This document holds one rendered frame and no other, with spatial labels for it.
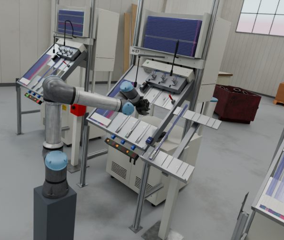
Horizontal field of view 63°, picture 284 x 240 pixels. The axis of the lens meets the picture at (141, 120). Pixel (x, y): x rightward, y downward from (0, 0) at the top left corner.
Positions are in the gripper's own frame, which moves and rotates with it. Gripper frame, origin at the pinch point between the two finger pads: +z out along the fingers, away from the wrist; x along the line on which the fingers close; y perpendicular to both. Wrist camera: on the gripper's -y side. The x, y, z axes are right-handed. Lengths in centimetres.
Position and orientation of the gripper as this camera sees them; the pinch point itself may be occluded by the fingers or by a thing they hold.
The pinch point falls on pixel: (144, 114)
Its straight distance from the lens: 173.7
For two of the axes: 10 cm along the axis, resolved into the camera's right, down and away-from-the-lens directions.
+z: 4.2, 4.9, 7.6
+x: 1.8, -8.7, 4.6
